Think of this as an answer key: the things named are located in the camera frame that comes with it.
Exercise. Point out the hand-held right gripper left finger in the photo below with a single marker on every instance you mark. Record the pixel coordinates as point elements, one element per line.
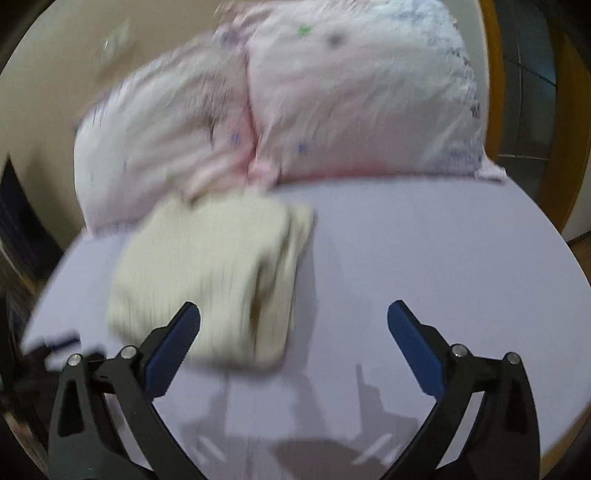
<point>173,348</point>

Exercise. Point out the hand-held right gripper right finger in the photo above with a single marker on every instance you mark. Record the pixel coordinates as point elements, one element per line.
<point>414,348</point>

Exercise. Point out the cream knitted small garment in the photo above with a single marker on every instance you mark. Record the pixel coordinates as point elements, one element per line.
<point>203,277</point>

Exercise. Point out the pink printed pillow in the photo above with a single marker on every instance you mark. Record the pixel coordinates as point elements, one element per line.
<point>364,92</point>
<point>161,143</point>

